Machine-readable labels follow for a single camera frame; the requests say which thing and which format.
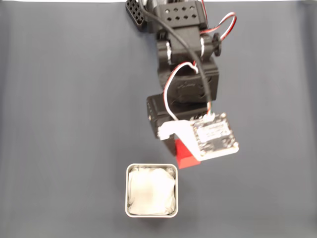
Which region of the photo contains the red cube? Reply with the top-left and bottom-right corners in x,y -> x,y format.
174,138 -> 202,170

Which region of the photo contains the square metal box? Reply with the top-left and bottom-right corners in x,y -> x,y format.
125,163 -> 179,219

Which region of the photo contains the white crumpled cloth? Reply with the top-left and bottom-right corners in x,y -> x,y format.
127,166 -> 177,216

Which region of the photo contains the grey table mat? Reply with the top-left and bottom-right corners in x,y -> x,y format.
0,1 -> 317,238

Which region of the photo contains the red white black servo wire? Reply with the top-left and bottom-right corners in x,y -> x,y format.
199,11 -> 238,40
162,61 -> 200,122

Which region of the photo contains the black camera cable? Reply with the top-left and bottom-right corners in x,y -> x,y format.
138,0 -> 216,117

